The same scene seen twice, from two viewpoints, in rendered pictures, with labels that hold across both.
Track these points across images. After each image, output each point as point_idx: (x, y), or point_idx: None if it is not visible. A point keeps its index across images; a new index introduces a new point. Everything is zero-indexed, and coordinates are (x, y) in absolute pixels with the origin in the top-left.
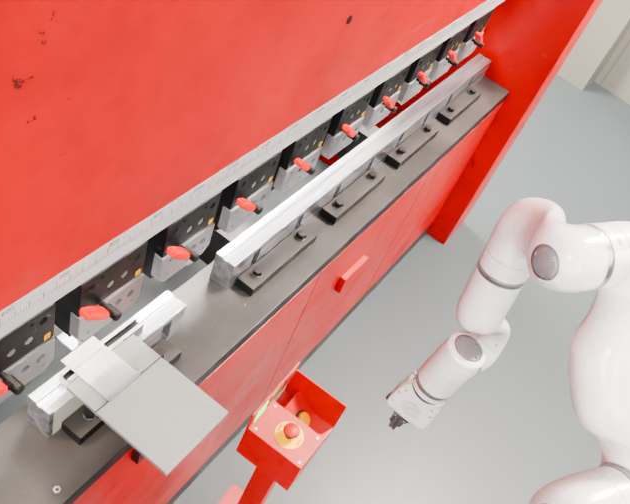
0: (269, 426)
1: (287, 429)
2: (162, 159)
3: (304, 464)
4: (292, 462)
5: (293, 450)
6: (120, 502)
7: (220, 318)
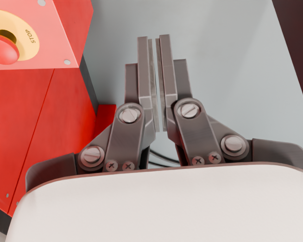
0: None
1: None
2: None
3: (75, 57)
4: (60, 67)
5: (41, 53)
6: (2, 71)
7: None
